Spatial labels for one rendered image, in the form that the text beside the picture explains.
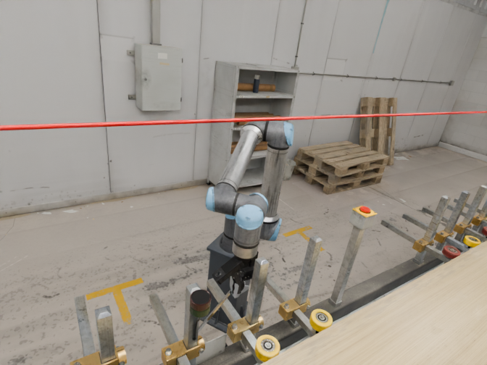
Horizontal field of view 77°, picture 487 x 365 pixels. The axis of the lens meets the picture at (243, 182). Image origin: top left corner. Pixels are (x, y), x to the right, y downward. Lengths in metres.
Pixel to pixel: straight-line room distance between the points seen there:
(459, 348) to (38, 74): 3.33
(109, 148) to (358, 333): 2.94
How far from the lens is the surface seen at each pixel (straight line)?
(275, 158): 1.61
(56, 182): 3.60
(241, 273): 1.14
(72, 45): 3.30
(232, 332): 1.24
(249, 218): 1.00
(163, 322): 1.23
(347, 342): 1.25
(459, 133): 8.80
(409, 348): 1.34
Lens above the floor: 1.80
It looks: 25 degrees down
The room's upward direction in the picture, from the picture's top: 7 degrees clockwise
